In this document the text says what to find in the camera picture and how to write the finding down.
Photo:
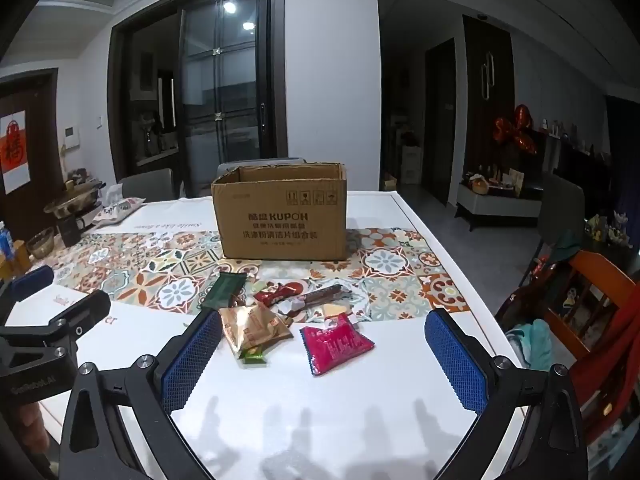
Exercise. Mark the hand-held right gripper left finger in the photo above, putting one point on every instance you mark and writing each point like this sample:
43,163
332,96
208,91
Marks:
192,360

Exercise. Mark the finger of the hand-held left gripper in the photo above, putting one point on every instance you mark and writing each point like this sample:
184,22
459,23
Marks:
31,282
82,312

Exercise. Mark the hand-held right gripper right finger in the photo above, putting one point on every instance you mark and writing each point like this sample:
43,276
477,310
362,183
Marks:
457,365

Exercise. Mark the green snack packet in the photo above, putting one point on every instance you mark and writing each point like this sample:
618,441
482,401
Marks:
222,292

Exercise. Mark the red and white snack packet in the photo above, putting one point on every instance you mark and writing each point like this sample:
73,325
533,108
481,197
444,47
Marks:
272,294

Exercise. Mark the pink snack packet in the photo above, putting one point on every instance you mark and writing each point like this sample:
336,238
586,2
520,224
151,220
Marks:
337,347

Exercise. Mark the brown cardboard box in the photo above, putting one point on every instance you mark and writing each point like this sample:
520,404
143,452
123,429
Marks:
280,220

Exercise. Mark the glass bowl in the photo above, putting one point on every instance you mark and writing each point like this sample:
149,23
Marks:
41,242

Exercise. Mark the blue bottle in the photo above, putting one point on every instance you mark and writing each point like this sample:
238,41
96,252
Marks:
6,242

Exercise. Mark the small green candy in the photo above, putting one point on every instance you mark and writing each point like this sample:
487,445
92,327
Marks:
254,355

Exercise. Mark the black mug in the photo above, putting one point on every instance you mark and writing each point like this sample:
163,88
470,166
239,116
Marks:
70,232

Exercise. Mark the gold snack packet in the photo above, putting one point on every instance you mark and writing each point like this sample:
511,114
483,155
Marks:
250,330

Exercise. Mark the teal cloth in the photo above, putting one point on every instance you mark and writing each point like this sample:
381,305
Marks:
530,342

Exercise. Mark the metal hot pot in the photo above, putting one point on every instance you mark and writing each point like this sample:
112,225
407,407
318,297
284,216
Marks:
75,200

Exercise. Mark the white leaf print bag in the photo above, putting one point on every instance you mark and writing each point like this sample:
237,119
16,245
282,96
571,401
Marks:
120,210

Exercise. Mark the white wrapped candy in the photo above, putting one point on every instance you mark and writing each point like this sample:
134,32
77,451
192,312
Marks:
289,308

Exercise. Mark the tile patterned tablecloth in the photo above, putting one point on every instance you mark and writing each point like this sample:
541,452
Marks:
400,260

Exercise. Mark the red and white door poster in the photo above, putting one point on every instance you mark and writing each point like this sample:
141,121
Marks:
14,152

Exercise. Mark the grey dining chair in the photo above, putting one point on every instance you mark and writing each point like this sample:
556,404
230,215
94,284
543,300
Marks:
147,185
260,162
562,210

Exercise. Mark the white low cabinet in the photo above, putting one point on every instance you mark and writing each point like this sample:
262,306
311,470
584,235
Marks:
500,205

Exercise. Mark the orange wooden chair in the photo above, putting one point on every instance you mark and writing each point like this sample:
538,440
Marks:
595,270

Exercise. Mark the white box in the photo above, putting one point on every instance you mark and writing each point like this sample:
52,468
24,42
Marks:
411,165

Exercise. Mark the red foil balloons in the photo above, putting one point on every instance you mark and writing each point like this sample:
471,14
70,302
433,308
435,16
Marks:
517,130

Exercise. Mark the sliding glass door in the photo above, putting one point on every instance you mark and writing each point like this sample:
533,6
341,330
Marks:
225,90

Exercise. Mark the white wall intercom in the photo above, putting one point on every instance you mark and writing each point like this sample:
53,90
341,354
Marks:
72,138

